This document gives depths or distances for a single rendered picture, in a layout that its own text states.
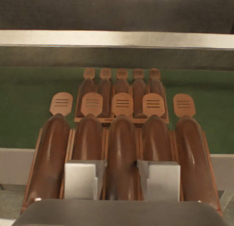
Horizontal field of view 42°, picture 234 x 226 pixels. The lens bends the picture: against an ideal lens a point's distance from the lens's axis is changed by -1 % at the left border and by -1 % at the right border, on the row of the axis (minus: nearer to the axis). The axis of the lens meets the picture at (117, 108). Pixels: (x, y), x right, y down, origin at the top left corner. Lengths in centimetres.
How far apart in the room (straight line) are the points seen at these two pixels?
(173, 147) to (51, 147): 7
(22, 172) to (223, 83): 29
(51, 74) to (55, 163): 28
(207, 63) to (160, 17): 11
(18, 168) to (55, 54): 17
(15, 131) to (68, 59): 14
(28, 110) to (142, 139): 24
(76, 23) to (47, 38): 9
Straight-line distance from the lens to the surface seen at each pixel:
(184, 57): 45
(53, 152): 18
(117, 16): 51
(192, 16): 52
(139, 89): 37
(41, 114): 40
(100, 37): 43
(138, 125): 36
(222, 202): 75
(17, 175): 39
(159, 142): 18
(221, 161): 36
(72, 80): 43
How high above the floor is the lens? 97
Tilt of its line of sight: 46 degrees down
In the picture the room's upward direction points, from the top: 3 degrees clockwise
